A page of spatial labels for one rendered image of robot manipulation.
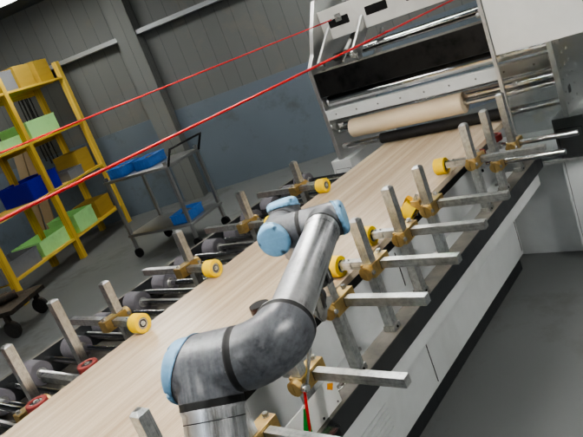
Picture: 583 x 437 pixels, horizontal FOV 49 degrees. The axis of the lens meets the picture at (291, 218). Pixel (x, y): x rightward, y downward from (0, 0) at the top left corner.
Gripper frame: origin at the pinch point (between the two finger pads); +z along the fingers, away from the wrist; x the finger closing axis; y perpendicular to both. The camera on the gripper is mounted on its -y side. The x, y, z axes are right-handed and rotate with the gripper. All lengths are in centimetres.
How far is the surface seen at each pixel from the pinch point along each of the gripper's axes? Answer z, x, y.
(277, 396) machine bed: 28.0, 28.1, -3.3
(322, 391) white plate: 22.2, 5.6, -5.0
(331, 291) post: 0.1, 6.5, 15.7
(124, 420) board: 10, 52, -41
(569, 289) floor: 100, 0, 188
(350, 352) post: 22.0, 7.2, 14.7
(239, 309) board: 10, 59, 21
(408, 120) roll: -3, 81, 220
